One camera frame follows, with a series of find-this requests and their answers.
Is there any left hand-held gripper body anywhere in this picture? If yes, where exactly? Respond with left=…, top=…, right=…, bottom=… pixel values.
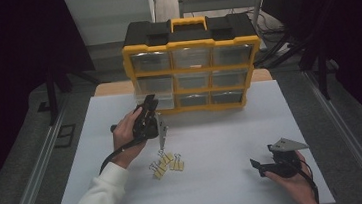
left=129, top=104, right=172, bottom=155

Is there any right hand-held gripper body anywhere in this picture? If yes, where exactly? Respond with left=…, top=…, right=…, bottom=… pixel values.
left=269, top=135, right=313, bottom=180

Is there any clear plastic drawer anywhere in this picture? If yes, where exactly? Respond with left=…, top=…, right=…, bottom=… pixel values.
left=134, top=90, right=176, bottom=113

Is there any yellow black storage organizer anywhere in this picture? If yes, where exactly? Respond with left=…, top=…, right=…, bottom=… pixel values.
left=118, top=9, right=268, bottom=120

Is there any person's right hand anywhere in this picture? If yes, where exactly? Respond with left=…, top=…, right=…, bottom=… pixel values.
left=262, top=149, right=315, bottom=204

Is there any person's left hand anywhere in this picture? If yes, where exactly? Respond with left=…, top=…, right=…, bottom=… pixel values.
left=108, top=105, right=151, bottom=172

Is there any wooden table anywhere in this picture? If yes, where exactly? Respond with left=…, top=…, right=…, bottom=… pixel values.
left=93, top=66, right=273, bottom=98

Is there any white table mat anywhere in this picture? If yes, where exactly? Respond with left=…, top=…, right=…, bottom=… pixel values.
left=41, top=73, right=336, bottom=204

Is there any set of clear drawers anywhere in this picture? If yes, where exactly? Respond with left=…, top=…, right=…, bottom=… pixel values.
left=129, top=42, right=259, bottom=113

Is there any black stand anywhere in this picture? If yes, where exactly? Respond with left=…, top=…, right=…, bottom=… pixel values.
left=251, top=26, right=337, bottom=108
left=43, top=56, right=104, bottom=127

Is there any white panel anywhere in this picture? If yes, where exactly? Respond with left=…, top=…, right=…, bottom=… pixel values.
left=64, top=0, right=159, bottom=48

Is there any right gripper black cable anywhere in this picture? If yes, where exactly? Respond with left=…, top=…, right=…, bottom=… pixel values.
left=294, top=155, right=320, bottom=204

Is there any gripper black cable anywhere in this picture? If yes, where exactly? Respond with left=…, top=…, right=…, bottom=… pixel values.
left=94, top=120, right=150, bottom=175
left=294, top=155, right=320, bottom=204

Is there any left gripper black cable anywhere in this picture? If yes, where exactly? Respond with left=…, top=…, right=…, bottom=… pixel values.
left=94, top=120, right=150, bottom=175

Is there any aluminium frame rail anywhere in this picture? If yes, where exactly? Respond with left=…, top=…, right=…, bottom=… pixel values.
left=301, top=66, right=362, bottom=204
left=0, top=99, right=79, bottom=204

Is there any grey metal shelf frame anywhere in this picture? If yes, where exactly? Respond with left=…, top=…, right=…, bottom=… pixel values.
left=177, top=0, right=272, bottom=33

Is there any bundle of floor cables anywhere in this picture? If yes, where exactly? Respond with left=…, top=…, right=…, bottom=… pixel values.
left=253, top=5, right=287, bottom=40

